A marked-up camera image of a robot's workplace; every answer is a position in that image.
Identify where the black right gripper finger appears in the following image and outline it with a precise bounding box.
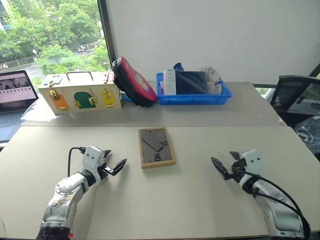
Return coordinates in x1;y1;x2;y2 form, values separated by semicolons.
229;150;243;161
210;156;234;182

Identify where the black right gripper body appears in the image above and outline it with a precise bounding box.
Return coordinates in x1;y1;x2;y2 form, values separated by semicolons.
230;159;248;185

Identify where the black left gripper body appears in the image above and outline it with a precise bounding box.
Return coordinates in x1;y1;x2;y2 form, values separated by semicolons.
97;162;111;181

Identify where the laptop computer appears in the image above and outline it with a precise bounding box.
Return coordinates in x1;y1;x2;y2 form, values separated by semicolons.
0;70;40;142

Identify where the wooden latch lock box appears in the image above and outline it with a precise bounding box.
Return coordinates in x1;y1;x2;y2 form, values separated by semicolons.
37;70;124;116

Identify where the blue plastic bin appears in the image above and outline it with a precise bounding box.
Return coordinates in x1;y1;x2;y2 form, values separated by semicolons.
155;72;233;106

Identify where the red and black round case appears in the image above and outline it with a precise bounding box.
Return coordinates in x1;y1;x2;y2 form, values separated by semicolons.
111;56;159;108

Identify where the black plastic wrapped bundle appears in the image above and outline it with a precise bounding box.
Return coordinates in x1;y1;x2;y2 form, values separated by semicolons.
293;116;320;151

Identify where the beige patterned cloth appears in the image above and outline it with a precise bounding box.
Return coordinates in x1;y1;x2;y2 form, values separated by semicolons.
199;65;224;95

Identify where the black mesh office chair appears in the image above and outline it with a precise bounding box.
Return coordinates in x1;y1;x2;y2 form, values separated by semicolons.
271;74;320;127

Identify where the white slim box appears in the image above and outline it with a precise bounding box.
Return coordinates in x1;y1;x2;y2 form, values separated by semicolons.
163;69;177;96

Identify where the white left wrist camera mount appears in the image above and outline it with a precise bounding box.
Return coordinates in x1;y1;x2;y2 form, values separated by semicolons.
82;146;107;174

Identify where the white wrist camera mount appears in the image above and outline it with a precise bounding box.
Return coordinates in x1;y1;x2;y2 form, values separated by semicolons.
240;149;266;174
82;146;107;174

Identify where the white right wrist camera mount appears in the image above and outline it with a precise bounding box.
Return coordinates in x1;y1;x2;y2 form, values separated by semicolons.
240;149;266;174

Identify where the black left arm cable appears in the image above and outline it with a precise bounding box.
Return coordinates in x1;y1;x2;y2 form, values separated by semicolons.
67;146;87;176

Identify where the grey wooden-framed square clock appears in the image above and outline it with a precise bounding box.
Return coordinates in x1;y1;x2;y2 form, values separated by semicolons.
137;126;177;170

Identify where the black window frame post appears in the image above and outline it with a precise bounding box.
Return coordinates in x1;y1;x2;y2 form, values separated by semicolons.
96;0;119;74

